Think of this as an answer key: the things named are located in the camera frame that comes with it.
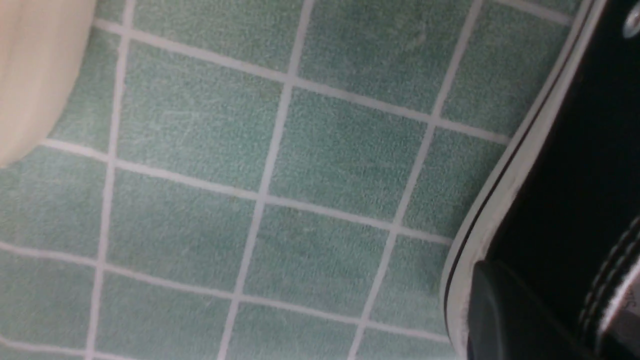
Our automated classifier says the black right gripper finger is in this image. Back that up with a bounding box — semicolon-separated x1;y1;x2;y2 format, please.
466;260;595;360

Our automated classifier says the black canvas sneaker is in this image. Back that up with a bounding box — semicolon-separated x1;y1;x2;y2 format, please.
439;0;640;360

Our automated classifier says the green checkered cloth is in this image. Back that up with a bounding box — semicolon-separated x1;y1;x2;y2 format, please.
1;0;582;360

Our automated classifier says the right cream slipper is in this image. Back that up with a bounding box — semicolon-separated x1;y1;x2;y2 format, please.
0;0;97;167

